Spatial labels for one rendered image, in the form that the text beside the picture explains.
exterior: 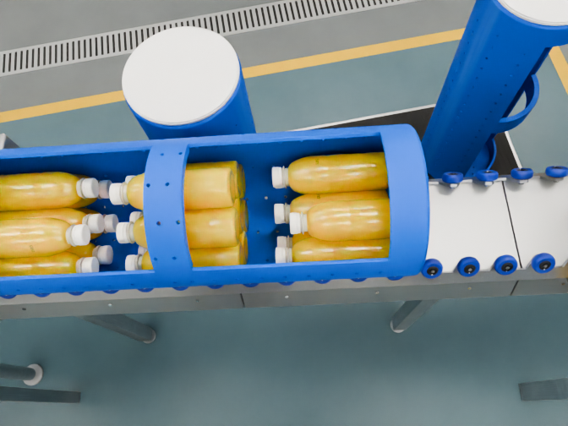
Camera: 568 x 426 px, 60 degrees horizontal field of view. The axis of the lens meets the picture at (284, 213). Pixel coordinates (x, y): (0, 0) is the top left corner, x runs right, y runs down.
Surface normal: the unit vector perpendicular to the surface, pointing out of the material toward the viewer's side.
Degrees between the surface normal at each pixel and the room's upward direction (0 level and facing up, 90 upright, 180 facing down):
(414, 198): 22
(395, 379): 0
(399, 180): 9
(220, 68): 0
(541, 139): 0
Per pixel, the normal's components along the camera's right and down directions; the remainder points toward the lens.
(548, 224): -0.07, -0.37
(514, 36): -0.58, 0.77
